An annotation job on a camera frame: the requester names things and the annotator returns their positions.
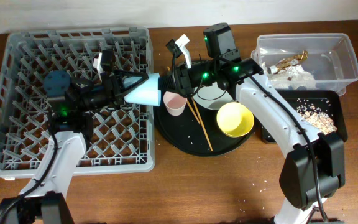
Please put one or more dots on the lower wooden chopstick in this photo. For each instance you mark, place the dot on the lower wooden chopstick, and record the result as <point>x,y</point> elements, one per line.
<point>202,125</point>

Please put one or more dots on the upper wooden chopstick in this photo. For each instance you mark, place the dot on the upper wooden chopstick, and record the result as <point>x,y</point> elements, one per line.
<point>189,105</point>

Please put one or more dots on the food scraps pile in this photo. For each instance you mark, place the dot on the food scraps pile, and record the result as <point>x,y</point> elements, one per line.
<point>317,118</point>

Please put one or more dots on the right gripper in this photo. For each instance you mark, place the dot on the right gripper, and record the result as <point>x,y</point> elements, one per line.
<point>184,78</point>

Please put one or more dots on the yellow bowl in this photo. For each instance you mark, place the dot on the yellow bowl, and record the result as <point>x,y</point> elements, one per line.
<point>235,120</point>

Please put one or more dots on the round black tray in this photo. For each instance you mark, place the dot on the round black tray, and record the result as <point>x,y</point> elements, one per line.
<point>186,134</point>

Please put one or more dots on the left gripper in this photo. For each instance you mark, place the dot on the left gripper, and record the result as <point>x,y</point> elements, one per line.
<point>114,85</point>

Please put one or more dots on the grey dishwasher rack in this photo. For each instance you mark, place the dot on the grey dishwasher rack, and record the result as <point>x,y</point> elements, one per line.
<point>121,140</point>

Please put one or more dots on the wooden chopstick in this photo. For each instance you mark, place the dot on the wooden chopstick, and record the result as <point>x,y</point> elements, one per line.
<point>189,105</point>
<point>202,125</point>

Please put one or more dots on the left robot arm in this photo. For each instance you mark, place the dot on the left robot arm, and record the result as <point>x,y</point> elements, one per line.
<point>70,127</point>

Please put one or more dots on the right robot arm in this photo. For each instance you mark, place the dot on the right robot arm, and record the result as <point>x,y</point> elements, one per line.
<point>314,162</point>

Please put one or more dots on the brown stick wrapper waste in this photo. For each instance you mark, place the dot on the brown stick wrapper waste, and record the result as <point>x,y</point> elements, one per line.
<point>288,62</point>

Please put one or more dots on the grey round plate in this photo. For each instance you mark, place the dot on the grey round plate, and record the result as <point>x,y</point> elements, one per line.
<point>212,99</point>

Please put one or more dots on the clear plastic bin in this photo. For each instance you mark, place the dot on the clear plastic bin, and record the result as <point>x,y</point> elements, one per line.
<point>331,57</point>

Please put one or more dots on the white napkin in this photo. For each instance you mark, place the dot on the white napkin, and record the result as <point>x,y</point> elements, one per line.
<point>291,78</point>

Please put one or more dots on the pink cup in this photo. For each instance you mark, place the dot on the pink cup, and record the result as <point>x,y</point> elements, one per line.
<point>174,103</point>

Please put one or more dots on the blue cup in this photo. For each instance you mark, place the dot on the blue cup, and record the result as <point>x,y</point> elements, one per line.
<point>146,93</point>

